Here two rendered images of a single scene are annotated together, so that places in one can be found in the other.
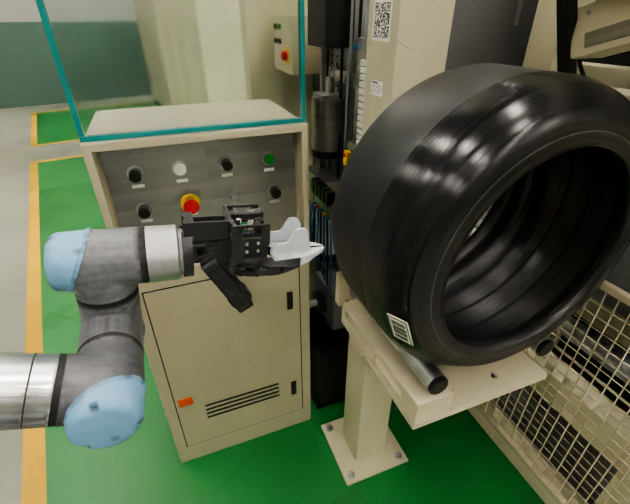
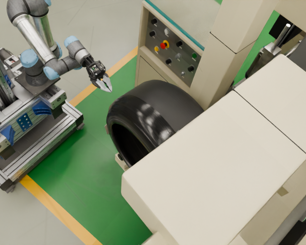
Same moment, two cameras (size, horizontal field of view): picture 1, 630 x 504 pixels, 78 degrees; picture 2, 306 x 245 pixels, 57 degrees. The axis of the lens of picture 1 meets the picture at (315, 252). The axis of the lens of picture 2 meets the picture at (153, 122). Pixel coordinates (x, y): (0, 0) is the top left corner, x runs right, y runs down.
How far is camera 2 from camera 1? 122 cm
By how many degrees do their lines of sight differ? 48
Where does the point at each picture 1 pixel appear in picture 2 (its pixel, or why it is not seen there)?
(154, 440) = not seen: hidden behind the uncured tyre
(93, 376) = (51, 65)
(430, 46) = (210, 78)
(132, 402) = (50, 75)
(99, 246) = (71, 45)
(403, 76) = (197, 78)
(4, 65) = not seen: outside the picture
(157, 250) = (77, 56)
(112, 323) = (67, 60)
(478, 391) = not seen: hidden behind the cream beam
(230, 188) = (179, 52)
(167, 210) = (159, 39)
